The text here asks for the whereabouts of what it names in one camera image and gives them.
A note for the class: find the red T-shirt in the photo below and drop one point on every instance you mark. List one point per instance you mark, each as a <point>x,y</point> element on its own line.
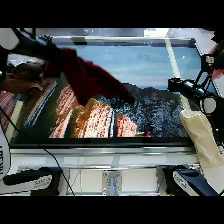
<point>86,78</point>

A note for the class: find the brown garment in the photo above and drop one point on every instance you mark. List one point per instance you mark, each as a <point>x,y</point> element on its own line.
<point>23,78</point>

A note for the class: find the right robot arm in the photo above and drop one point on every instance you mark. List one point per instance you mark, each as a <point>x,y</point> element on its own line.
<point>209,104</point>

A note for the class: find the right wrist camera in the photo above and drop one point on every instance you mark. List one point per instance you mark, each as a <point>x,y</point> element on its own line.
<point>208,61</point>

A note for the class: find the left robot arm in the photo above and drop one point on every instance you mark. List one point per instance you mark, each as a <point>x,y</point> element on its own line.
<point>28,45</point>

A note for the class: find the silver frame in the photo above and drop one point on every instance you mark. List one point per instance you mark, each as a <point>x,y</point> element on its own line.
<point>111,155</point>

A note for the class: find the beige garment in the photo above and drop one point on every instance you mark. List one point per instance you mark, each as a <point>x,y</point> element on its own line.
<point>200,133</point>

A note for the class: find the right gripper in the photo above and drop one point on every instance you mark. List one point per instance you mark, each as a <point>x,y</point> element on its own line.
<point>178,85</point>

